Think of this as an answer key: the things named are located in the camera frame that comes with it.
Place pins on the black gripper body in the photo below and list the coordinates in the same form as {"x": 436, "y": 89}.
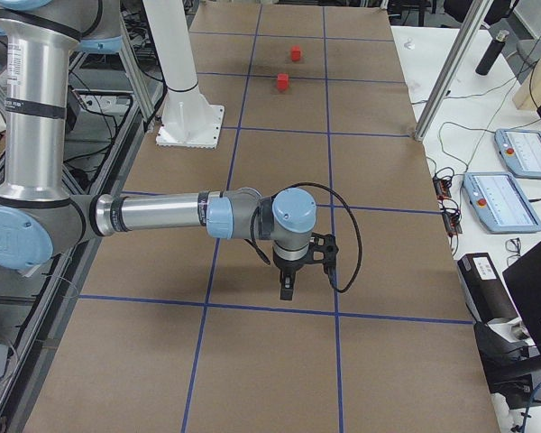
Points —
{"x": 286, "y": 266}

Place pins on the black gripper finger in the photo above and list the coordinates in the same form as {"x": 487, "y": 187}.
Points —
{"x": 286, "y": 285}

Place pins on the red block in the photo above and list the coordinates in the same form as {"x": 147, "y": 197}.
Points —
{"x": 282, "y": 82}
{"x": 295, "y": 53}

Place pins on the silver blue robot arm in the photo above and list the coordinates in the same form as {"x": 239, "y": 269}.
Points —
{"x": 39, "y": 218}

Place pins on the black cardboard box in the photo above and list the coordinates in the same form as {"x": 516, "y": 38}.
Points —
{"x": 484, "y": 291}

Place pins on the near teach pendant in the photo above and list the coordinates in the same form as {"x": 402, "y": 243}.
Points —
{"x": 500, "y": 204}

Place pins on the teach pendant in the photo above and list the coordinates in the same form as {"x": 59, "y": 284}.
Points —
{"x": 521, "y": 151}
{"x": 500, "y": 204}

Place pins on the black eyeglasses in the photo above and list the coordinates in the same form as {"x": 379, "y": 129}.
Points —
{"x": 513, "y": 246}

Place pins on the black monitor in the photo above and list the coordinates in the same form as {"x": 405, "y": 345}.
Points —
{"x": 523, "y": 280}

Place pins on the far teach pendant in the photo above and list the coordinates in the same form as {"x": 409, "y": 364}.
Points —
{"x": 521, "y": 151}

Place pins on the black water bottle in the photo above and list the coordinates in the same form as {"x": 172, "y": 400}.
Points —
{"x": 492, "y": 53}

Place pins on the wooden board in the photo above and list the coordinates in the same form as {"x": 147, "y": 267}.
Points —
{"x": 528, "y": 97}

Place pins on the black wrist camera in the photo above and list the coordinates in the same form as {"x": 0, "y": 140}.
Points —
{"x": 323, "y": 250}

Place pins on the white camera stand post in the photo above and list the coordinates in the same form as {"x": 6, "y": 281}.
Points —
{"x": 187, "y": 119}

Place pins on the aluminium frame post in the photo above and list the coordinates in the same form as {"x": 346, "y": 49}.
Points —
{"x": 471, "y": 25}

